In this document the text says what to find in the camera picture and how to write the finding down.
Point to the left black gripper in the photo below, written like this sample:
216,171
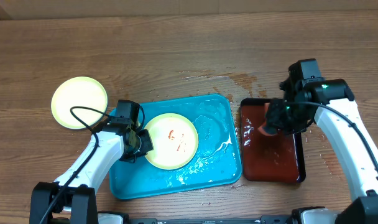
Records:
147,146

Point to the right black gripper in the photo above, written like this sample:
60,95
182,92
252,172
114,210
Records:
273,117

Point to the orange sponge with dark scourer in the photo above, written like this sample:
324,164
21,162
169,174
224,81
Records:
264,128

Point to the yellow plate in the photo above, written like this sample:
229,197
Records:
174,139
86,95

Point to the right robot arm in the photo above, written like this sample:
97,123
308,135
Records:
330,104

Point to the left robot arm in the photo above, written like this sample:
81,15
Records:
71,198

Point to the dark red rectangular tray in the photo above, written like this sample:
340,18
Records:
276,158

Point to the blue plastic tray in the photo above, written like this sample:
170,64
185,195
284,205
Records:
216,162

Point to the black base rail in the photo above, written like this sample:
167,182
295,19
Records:
265,219

